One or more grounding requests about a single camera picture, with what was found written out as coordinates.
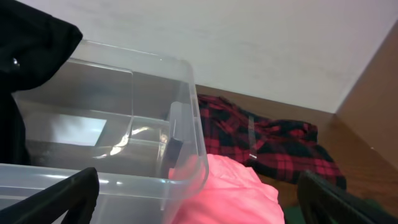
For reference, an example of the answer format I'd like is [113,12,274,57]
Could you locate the clear plastic storage container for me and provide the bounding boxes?
[1,40,208,223]

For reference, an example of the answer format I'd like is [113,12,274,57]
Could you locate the black trousers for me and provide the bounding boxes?
[1,0,83,165]

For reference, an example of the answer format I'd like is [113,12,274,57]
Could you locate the red plaid flannel shirt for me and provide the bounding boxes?
[197,95,347,189]

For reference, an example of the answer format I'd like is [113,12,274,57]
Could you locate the white label in container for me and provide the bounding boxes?
[42,114,106,146]

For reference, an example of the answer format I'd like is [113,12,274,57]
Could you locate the pink folded garment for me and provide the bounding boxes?
[173,154,285,224]

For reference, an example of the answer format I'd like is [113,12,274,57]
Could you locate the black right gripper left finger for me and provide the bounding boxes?
[1,167,100,224]

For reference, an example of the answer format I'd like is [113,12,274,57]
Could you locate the dark green folded garment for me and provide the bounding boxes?
[283,198,384,224]

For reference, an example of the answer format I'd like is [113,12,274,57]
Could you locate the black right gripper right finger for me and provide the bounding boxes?
[297,170,397,224]

